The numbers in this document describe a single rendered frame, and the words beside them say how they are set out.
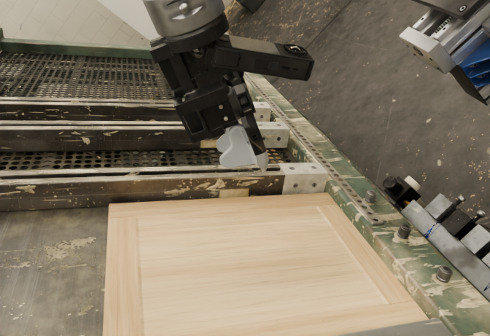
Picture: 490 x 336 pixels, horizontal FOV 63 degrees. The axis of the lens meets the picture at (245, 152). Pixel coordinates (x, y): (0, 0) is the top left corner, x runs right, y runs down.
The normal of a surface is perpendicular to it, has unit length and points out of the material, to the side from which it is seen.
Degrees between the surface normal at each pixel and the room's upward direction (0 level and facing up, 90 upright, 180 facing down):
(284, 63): 89
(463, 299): 55
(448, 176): 0
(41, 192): 90
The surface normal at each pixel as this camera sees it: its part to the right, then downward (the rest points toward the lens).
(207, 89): -0.31, -0.76
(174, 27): -0.24, 0.65
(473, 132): -0.71, -0.50
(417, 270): 0.12, -0.89
